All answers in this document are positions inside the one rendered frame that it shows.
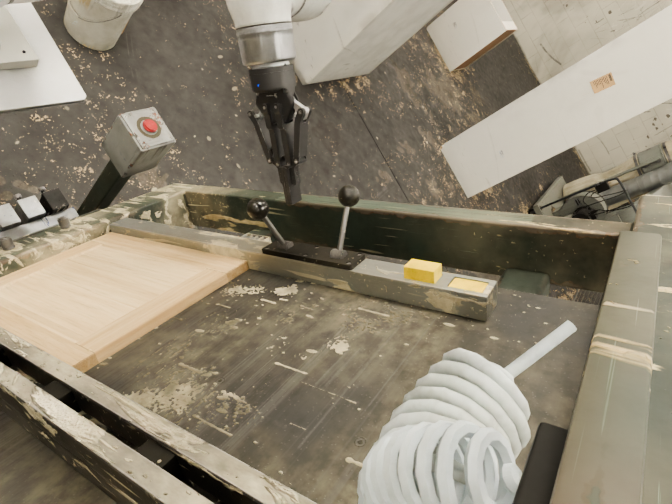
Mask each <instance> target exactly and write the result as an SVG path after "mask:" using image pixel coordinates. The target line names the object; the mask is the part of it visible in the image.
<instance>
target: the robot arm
mask: <svg viewBox="0 0 672 504"><path fill-rule="evenodd" d="M35 1H41V0H0V7H2V6H4V5H7V4H20V3H29V2H35ZM331 2H332V0H226V4H227V8H228V10H229V12H230V14H231V16H232V19H233V21H234V24H235V28H236V36H237V38H238V43H239V48H240V53H241V58H242V63H243V65H244V66H251V68H252V69H250V70H248V72H249V77H250V82H251V87H252V91H253V92H255V93H256V106H255V108H254V109H253V110H250V111H248V113H247V114H248V117H249V118H250V120H251V121H252V123H253V124H254V127H255V129H256V132H257V135H258V137H259V140H260V143H261V146H262V148H263V151H264V154H265V156H266V159H267V162H268V163H269V164H274V165H275V166H276V167H277V168H278V173H279V178H280V182H281V184H282V185H283V190H284V196H285V201H286V204H290V205H293V204H295V203H297V202H299V201H301V200H302V197H301V191H300V185H299V183H300V182H301V178H300V172H299V164H301V163H303V162H305V161H307V147H308V122H309V118H310V115H311V112H312V108H311V107H310V106H306V107H305V106H304V105H302V104H301V103H300V102H299V99H298V96H297V95H296V92H295V86H296V78H295V71H294V64H290V63H289V60H293V59H295V58H296V49H295V43H294V36H293V26H292V22H302V21H308V20H311V19H314V18H316V17H318V16H320V15H321V14H322V13H323V11H324V10H325V9H326V8H327V7H328V5H329V4H330V3H331ZM294 116H295V118H294ZM272 155H273V156H272ZM292 159H293V160H292Z"/></svg>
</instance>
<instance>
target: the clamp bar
mask: <svg viewBox="0 0 672 504"><path fill-rule="evenodd" d="M0 409H1V410H2V411H3V412H4V413H6V414H7V415H8V416H9V417H11V418H12V419H13V420H14V421H16V422H17V423H18V424H19V425H21V426H22V427H23V428H24V429H26V430H27V431H28V432H29V433H30V434H32V435H33V436H34V437H35V438H37V439H38V440H39V441H40V442H42V443H43V444H44V445H45V446H47V447H48V448H49V449H50V450H52V451H53V452H54V453H55V454H57V455H58V456H59V457H60V458H62V459H63V460H64V461H65V462H66V463H68V464H69V465H70V466H71V467H73V468H74V469H75V470H76V471H78V472H79V473H80V474H81V475H83V476H84V477H85V478H86V479H88V480H89V481H90V482H91V483H93V484H94V485H95V486H96V487H98V488H99V489H100V490H101V491H102V492H104V493H105V494H106V495H107V496H109V497H110V498H111V499H112V500H114V501H115V502H116V503H117V504H317V503H315V502H314V501H312V500H310V499H308V498H306V497H305V496H303V495H301V494H299V493H297V492H296V491H294V490H292V489H290V488H289V487H287V486H285V485H283V484H281V483H280V482H278V481H276V480H274V479H272V478H271V477H269V476H267V475H265V474H263V473H262V472H260V471H258V470H256V469H254V468H253V467H251V466H249V465H247V464H246V463H244V462H242V461H240V460H238V459H237V458H235V457H233V456H231V455H229V454H228V453H226V452H224V451H222V450H220V449H219V448H217V447H215V446H213V445H211V444H210V443H208V442H206V441H204V440H203V439H201V438H199V437H197V436H195V435H194V434H192V433H190V432H188V431H186V430H185V429H183V428H181V427H179V426H177V425H176V424H174V423H172V422H170V421H169V420H167V419H165V418H163V417H161V416H160V415H158V414H156V413H154V412H152V411H151V410H149V409H147V408H145V407H143V406H142V405H140V404H138V403H136V402H134V401H133V400H131V399H129V398H127V397H126V396H124V395H122V394H120V393H118V392H117V391H115V390H113V389H111V388H109V387H108V386H106V385H104V384H102V383H100V382H99V381H97V380H95V379H93V378H91V377H90V376H88V375H86V374H84V373H83V372H81V371H79V370H77V369H75V368H74V367H72V366H70V365H68V364H66V363H65V362H63V361H61V360H59V359H57V358H56V357H54V356H52V355H50V354H49V353H47V352H45V351H43V350H41V349H40V348H38V347H36V346H34V345H32V344H31V343H29V342H27V341H25V340H23V339H22V338H20V337H18V336H16V335H14V334H13V333H11V332H9V331H7V330H6V329H4V328H2V327H0ZM567 434H568V429H564V428H561V427H558V426H555V425H552V424H549V423H546V422H541V423H540V424H539V425H538V428H537V431H536V434H535V437H534V440H533V443H532V446H531V449H530V452H529V455H528V458H527V461H526V464H525V467H524V470H523V473H522V472H521V470H520V469H519V468H518V466H517V465H516V464H515V457H514V455H513V452H512V450H511V447H510V445H509V442H508V440H507V439H506V438H505V437H504V436H503V435H502V434H501V433H500V432H499V431H497V430H495V429H494V428H492V427H487V428H480V427H479V426H478V425H476V424H475V423H473V422H469V421H463V420H458V421H457V422H450V421H444V420H439V421H438V422H436V423H430V422H421V423H419V424H418V425H416V426H413V425H407V426H405V427H403V428H401V429H400V430H398V431H394V432H392V433H390V434H388V435H386V436H384V437H383V438H381V439H380V441H379V443H378V444H377V445H375V446H373V447H372V448H371V450H370V451H369V453H368V455H367V456H366V458H365V459H364V461H363V467H362V469H361V470H360V472H359V477H358V487H357V493H358V496H359V498H358V504H363V503H364V493H365V496H366V499H367V502H368V504H549V503H550V499H551V495H552V491H553V488H554V484H555V480H556V476H557V472H558V468H559V464H560V461H561V457H562V453H563V449H564V445H565V441H566V437H567ZM418 444H419V446H418ZM417 446H418V448H417ZM435 446H438V448H437V450H436V460H435V472H431V469H432V453H433V450H434V448H435ZM416 448H417V450H416ZM415 450H416V463H415V471H413V460H414V453H415ZM398 456H399V462H398V476H399V477H398V476H397V461H398ZM453 459H455V460H456V461H458V462H460V463H461V464H462V465H464V475H465V483H466V485H464V484H462V483H460V482H458V481H455V480H453V476H452V475H453ZM497 459H498V466H499V474H498V466H497ZM498 484H499V485H498Z"/></svg>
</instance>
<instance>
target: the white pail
mask: <svg viewBox="0 0 672 504"><path fill-rule="evenodd" d="M142 2H143V0H68V3H67V7H66V11H65V15H64V25H65V27H66V29H67V31H68V33H69V34H70V35H71V36H72V37H73V38H74V39H75V40H76V41H77V42H79V43H80V44H82V45H84V46H85V47H88V48H90V49H93V50H98V51H105V50H109V49H111V48H112V47H114V45H115V44H116V42H117V40H118V38H119V36H120V35H121V33H123V31H124V29H125V27H126V25H127V23H128V21H129V19H130V17H131V15H132V14H133V12H134V11H136V10H137V9H138V8H139V7H140V5H141V4H142Z"/></svg>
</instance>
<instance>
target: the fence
mask: <svg viewBox="0 0 672 504"><path fill-rule="evenodd" d="M109 226H110V229H111V232H113V233H118V234H123V235H128V236H132V237H137V238H142V239H147V240H151V241H156V242H161V243H166V244H170V245H175V246H180V247H185V248H189V249H194V250H199V251H204V252H208V253H213V254H218V255H223V256H227V257H232V258H237V259H242V260H247V261H248V266H249V269H253V270H258V271H262V272H267V273H271V274H276V275H280V276H285V277H289V278H294V279H298V280H303V281H307V282H312V283H316V284H321V285H325V286H329V287H334V288H338V289H343V290H347V291H352V292H356V293H361V294H365V295H370V296H374V297H379V298H383V299H388V300H392V301H397V302H401V303H406V304H410V305H415V306H419V307H424V308H428V309H433V310H437V311H442V312H446V313H451V314H455V315H460V316H464V317H468V318H473V319H477V320H482V321H487V320H488V318H489V316H490V315H491V313H492V311H493V310H494V308H495V306H496V305H497V281H494V280H488V279H482V278H477V277H471V276H465V275H459V274H453V273H447V272H442V276H441V277H440V278H439V280H438V281H437V282H436V283H435V284H433V283H427V282H422V281H417V280H412V279H406V278H404V266H405V265H401V264H395V263H389V262H383V261H377V260H372V259H365V260H363V261H362V262H361V263H360V264H359V265H357V266H356V267H355V268H354V269H353V270H345V269H340V268H335V267H329V266H324V265H319V264H314V263H309V262H304V261H298V260H293V259H288V258H283V257H278V256H272V255H267V254H263V253H262V248H264V247H266V246H267V245H269V244H271V243H272V242H267V241H261V240H255V239H249V238H243V237H237V236H232V235H226V234H220V233H214V232H208V231H202V230H197V229H191V228H185V227H179V226H173V225H167V224H162V223H156V222H150V221H144V220H138V219H132V218H127V217H126V218H123V219H121V220H118V221H116V222H113V223H111V224H109ZM454 278H461V279H467V280H473V281H478V282H484V283H488V285H487V287H486V288H485V290H484V291H483V293H480V292H475V291H470V290H464V289H459V288H454V287H449V285H450V283H451V282H452V281H453V280H454Z"/></svg>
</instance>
